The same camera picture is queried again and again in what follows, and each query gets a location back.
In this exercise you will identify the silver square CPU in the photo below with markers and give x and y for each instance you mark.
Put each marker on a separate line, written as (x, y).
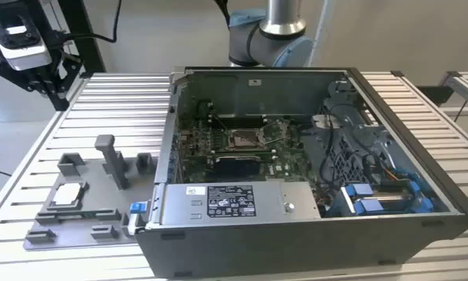
(67, 194)

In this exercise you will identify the CPU socket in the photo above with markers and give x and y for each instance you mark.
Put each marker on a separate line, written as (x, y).
(243, 140)

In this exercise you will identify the silver power supply unit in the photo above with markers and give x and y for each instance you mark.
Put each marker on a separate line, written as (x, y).
(258, 202)

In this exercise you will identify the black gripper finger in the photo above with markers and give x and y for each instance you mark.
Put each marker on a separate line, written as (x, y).
(11, 74)
(73, 70)

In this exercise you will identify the blue disk carrier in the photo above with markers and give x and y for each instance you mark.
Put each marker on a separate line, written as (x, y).
(135, 216)
(369, 206)
(362, 189)

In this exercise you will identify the green motherboard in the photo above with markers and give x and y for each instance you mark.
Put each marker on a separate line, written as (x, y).
(289, 164)

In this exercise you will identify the black perforated disk bay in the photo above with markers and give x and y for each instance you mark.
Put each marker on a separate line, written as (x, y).
(348, 164)

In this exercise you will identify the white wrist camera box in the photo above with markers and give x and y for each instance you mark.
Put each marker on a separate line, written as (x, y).
(22, 44)

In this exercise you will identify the grey parts rack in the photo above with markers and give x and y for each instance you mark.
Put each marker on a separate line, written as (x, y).
(98, 202)

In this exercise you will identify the black graphics card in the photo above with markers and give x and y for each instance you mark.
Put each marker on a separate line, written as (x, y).
(234, 167)

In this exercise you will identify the thin metal locking lever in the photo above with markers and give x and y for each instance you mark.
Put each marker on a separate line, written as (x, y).
(275, 140)

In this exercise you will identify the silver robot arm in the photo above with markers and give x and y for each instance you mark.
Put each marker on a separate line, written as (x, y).
(273, 32)

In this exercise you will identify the black upright frame post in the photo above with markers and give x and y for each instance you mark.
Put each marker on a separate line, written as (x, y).
(90, 52)

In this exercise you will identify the black open PC case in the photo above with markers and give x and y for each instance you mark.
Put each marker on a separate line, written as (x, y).
(297, 248)

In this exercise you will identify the metal slat side table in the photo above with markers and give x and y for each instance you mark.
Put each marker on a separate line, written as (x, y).
(465, 85)

